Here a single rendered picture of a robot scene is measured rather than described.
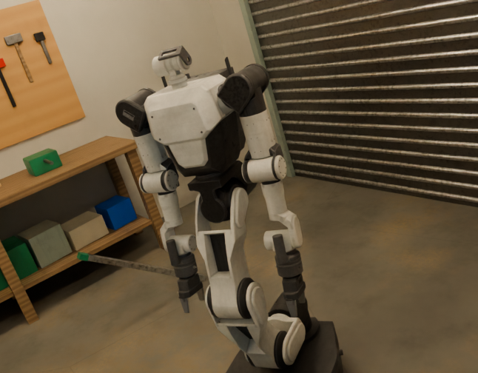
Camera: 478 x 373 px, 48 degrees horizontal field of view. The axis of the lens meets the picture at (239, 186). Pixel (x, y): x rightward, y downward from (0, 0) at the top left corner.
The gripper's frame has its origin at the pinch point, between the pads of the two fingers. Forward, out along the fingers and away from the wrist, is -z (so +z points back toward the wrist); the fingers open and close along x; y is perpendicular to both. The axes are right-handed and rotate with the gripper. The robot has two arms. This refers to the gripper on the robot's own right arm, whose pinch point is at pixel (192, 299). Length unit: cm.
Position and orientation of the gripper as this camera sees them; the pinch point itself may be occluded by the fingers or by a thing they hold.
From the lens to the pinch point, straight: 213.5
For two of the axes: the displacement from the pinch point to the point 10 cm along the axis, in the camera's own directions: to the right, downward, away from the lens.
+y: 8.5, -0.8, -5.2
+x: -4.8, 2.7, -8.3
